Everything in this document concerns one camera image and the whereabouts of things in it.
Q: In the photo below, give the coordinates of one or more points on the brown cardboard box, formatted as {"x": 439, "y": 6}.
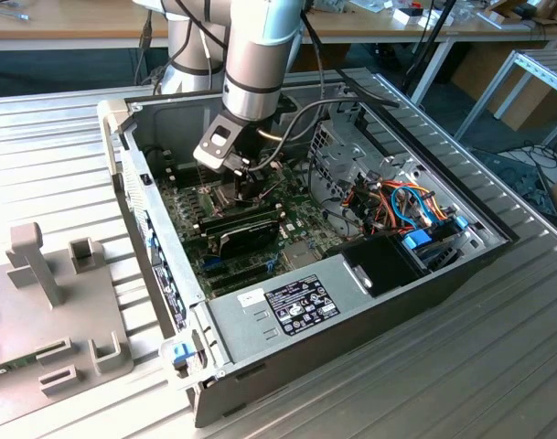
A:
{"x": 477, "y": 68}

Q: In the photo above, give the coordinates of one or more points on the blue disk carrier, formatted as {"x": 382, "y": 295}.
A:
{"x": 417, "y": 240}

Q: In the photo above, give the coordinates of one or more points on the blue plastic latch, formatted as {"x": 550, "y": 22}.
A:
{"x": 181, "y": 354}

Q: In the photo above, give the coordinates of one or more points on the green RAM stick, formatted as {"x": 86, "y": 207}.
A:
{"x": 13, "y": 367}

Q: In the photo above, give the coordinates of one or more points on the small blue clip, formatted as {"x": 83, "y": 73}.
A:
{"x": 461, "y": 222}

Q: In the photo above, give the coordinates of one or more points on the grey parts rack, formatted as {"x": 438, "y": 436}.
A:
{"x": 54, "y": 329}

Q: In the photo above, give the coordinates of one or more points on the black expansion slot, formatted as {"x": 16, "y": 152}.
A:
{"x": 237, "y": 276}

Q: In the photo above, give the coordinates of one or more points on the silver power supply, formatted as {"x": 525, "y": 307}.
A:
{"x": 301, "y": 302}

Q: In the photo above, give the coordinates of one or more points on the silver drive cage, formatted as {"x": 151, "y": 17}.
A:
{"x": 339, "y": 153}

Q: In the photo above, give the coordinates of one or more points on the green motherboard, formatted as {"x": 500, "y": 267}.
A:
{"x": 301, "y": 215}

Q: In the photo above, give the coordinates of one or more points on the aluminium frame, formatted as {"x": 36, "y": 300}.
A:
{"x": 545, "y": 68}

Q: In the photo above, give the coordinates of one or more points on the black PC case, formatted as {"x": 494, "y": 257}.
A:
{"x": 351, "y": 331}

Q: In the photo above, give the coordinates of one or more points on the silver chipset heatsink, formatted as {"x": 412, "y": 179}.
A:
{"x": 300, "y": 256}

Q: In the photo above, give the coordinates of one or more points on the CPU socket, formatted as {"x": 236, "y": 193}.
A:
{"x": 221, "y": 199}

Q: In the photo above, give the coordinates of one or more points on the black graphics card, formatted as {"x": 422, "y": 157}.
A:
{"x": 250, "y": 240}

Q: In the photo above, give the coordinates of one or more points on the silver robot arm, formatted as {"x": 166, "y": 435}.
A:
{"x": 255, "y": 59}

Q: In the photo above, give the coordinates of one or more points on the black stand pole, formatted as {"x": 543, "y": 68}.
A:
{"x": 435, "y": 32}

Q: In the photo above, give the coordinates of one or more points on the wooden desk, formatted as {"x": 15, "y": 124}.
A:
{"x": 479, "y": 29}

